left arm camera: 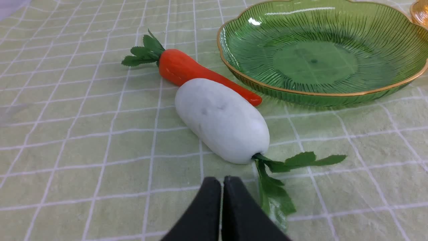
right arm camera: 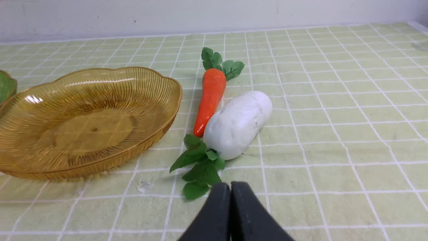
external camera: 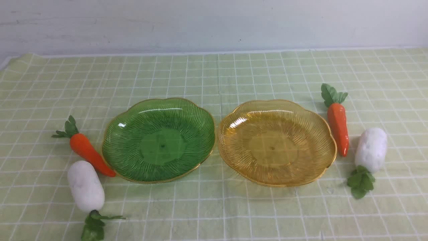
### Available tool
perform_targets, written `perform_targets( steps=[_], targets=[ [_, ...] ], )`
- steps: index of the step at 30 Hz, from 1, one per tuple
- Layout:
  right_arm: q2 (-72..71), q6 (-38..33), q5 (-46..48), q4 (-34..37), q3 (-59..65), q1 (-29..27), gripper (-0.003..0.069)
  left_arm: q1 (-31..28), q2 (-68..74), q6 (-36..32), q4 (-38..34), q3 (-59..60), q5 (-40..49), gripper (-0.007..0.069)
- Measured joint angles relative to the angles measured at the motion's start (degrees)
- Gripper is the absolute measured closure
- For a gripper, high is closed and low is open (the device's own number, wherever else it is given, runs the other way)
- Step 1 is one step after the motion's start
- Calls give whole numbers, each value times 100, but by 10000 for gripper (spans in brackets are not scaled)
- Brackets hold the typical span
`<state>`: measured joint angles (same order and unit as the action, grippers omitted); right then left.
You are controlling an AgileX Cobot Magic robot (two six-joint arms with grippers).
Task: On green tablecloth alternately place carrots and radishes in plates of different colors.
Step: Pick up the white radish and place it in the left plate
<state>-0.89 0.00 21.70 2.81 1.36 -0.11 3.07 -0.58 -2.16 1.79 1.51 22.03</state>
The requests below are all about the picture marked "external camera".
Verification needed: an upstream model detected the white toy radish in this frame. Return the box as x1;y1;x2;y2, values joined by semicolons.
67;160;125;241
346;128;387;199

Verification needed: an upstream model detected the green ribbed glass plate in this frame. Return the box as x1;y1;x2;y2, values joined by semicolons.
101;97;216;184

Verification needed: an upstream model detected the amber ribbed glass plate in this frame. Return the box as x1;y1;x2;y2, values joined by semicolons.
217;99;337;187

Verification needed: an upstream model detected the right orange toy carrot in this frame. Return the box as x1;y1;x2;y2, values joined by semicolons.
321;83;349;157

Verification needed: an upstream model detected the orange toy carrot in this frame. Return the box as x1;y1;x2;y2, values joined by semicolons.
51;115;116;177
321;83;349;157

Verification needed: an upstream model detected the left orange toy carrot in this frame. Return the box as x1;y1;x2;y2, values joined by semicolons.
51;115;116;177

